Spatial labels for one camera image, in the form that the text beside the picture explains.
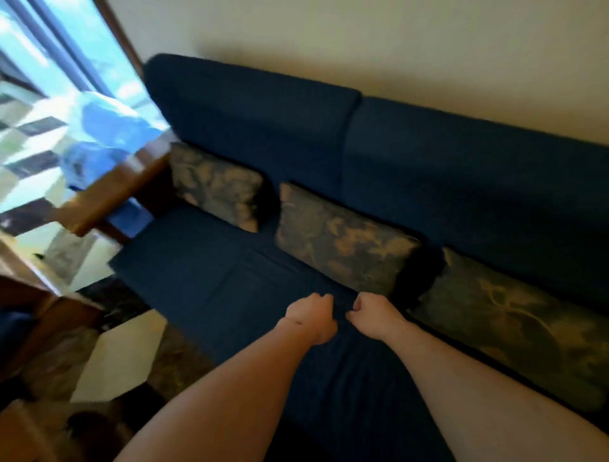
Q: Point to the person's right hand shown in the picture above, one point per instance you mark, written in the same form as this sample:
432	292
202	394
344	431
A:
376	316

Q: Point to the person's left hand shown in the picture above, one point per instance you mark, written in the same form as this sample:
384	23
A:
309	321

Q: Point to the person's left fingers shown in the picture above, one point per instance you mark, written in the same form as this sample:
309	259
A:
321	301

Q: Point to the person's right fingers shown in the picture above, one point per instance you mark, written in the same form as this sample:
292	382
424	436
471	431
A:
358	307

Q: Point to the person's right forearm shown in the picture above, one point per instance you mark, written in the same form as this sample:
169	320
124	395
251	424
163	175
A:
476	404

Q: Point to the person's left forearm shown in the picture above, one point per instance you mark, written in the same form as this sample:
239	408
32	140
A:
228	404

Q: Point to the medium patterned throw pillow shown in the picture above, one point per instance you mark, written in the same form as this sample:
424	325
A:
338	238

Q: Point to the dark blue fabric sofa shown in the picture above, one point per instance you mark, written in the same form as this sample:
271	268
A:
428	181

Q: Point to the small patterned throw pillow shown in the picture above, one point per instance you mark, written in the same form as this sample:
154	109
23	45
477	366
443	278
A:
214	185

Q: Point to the long patterned throw pillow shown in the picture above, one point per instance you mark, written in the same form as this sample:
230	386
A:
518	323

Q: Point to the wooden sofa armrest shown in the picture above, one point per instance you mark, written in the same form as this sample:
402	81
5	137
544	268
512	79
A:
114	190

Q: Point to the blue tarp bundle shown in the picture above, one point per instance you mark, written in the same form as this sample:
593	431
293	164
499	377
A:
109	138

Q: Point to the brown wooden furniture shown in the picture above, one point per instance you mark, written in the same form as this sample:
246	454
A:
33	323

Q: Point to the glass sliding door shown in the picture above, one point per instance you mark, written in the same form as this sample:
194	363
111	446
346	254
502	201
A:
38	119

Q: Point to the brown wooden door frame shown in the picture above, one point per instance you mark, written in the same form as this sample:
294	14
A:
121	35

